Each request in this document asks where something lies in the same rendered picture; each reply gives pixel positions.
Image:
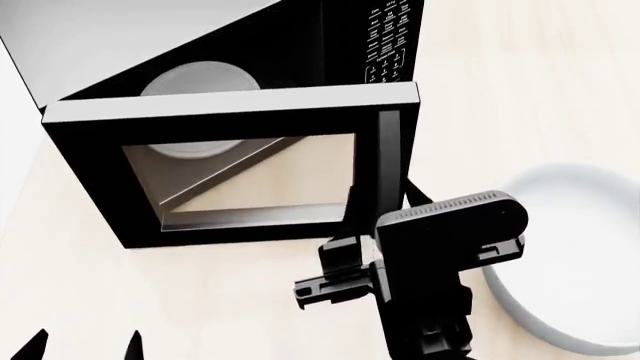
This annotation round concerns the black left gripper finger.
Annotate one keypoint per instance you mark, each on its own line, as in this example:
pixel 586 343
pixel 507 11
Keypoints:
pixel 32 347
pixel 134 347

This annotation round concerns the white round bowl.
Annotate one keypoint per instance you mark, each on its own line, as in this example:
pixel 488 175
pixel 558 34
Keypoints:
pixel 575 243

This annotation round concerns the black microwave with white top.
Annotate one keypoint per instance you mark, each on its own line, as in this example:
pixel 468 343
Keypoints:
pixel 125 33

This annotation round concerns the white round turntable plate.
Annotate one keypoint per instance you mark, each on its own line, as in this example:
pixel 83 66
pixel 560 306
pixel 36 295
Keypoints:
pixel 200 80

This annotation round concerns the black microwave door with window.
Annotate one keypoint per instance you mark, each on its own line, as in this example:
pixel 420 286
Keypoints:
pixel 90 180

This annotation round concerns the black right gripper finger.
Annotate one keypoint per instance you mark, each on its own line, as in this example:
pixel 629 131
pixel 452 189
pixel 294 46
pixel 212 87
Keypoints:
pixel 415 193
pixel 342 247

